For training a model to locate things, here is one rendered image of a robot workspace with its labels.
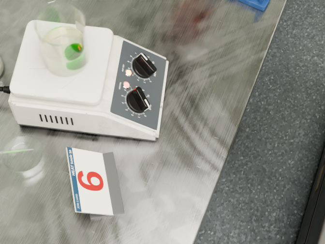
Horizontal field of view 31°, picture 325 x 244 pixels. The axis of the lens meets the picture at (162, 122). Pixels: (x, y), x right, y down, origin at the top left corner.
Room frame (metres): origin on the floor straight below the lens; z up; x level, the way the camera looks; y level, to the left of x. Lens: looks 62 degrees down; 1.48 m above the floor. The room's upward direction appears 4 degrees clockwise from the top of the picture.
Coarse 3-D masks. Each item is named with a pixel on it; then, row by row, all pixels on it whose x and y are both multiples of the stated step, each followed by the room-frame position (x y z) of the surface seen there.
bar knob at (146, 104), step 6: (138, 90) 0.41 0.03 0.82; (132, 96) 0.40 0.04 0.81; (138, 96) 0.40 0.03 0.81; (144, 96) 0.40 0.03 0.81; (132, 102) 0.39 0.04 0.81; (138, 102) 0.39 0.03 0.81; (144, 102) 0.39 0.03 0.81; (132, 108) 0.39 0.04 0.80; (138, 108) 0.39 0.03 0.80; (144, 108) 0.39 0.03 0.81
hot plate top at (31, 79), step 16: (32, 32) 0.47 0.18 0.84; (96, 32) 0.48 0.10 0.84; (112, 32) 0.48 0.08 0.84; (32, 48) 0.45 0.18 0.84; (96, 48) 0.45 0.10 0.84; (16, 64) 0.42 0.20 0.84; (32, 64) 0.42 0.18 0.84; (96, 64) 0.43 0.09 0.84; (16, 80) 0.40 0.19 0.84; (32, 80) 0.40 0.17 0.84; (48, 80) 0.40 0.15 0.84; (64, 80) 0.40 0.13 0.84; (80, 80) 0.40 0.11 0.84; (96, 80) 0.40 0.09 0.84; (32, 96) 0.37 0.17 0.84; (48, 96) 0.38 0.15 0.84; (64, 96) 0.38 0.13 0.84; (80, 96) 0.38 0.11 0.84; (96, 96) 0.38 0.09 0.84
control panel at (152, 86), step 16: (128, 48) 0.48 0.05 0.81; (128, 64) 0.45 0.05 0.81; (160, 64) 0.47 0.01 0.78; (128, 80) 0.43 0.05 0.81; (144, 80) 0.44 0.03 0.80; (160, 80) 0.45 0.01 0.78; (160, 96) 0.42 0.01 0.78; (112, 112) 0.37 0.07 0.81; (128, 112) 0.38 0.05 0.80; (144, 112) 0.39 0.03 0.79
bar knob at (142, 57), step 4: (140, 56) 0.46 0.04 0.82; (144, 56) 0.46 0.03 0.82; (136, 60) 0.46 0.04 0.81; (140, 60) 0.46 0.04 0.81; (144, 60) 0.46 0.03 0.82; (148, 60) 0.46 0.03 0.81; (136, 64) 0.45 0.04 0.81; (140, 64) 0.45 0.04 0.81; (144, 64) 0.45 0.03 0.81; (148, 64) 0.45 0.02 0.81; (152, 64) 0.45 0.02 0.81; (136, 68) 0.45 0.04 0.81; (140, 68) 0.45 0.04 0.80; (144, 68) 0.45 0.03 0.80; (148, 68) 0.45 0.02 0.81; (152, 68) 0.45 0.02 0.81; (156, 68) 0.45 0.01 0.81; (136, 72) 0.44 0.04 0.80; (140, 72) 0.44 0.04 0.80; (144, 72) 0.45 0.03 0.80; (148, 72) 0.45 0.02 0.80; (152, 72) 0.44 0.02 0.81; (140, 76) 0.44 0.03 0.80; (144, 76) 0.44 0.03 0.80; (148, 76) 0.44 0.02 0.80
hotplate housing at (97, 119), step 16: (112, 48) 0.47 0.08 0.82; (144, 48) 0.49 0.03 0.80; (112, 64) 0.44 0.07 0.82; (112, 80) 0.42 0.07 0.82; (16, 96) 0.38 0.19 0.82; (112, 96) 0.39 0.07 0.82; (16, 112) 0.37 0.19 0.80; (32, 112) 0.37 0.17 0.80; (48, 112) 0.37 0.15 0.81; (64, 112) 0.37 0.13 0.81; (80, 112) 0.37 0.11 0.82; (96, 112) 0.37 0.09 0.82; (160, 112) 0.40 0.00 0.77; (48, 128) 0.37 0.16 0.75; (64, 128) 0.37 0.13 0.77; (80, 128) 0.37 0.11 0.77; (96, 128) 0.37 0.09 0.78; (112, 128) 0.36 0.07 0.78; (128, 128) 0.36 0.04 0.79; (144, 128) 0.37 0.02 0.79
